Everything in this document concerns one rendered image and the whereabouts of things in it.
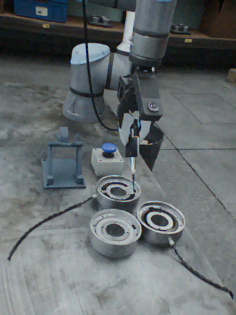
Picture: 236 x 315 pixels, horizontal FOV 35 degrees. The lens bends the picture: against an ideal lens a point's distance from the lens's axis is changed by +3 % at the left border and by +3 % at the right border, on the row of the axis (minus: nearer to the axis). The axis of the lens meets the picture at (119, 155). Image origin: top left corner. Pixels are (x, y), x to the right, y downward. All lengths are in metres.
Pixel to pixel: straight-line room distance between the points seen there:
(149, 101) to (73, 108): 0.52
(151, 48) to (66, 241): 0.42
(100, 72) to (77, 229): 0.56
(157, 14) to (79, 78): 0.50
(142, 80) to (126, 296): 0.42
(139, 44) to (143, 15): 0.05
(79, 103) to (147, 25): 0.52
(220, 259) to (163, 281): 1.34
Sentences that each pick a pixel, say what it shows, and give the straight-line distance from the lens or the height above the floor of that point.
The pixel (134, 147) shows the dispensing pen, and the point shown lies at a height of 0.93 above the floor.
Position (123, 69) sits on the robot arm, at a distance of 1.18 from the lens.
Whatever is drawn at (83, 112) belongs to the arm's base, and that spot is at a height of 0.83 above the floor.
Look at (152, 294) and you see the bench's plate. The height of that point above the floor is 0.80.
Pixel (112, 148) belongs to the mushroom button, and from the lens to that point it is 0.95.
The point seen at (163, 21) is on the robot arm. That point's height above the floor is 1.20.
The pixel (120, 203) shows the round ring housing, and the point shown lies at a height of 0.84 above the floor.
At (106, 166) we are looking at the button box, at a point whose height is 0.83.
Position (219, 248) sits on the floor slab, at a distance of 2.13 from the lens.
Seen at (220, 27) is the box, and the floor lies 0.57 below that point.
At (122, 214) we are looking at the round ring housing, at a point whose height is 0.83.
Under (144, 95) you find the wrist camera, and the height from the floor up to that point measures 1.07.
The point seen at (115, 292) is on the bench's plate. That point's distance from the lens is 0.70.
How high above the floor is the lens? 1.33
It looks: 30 degrees down
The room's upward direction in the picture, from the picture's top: 10 degrees clockwise
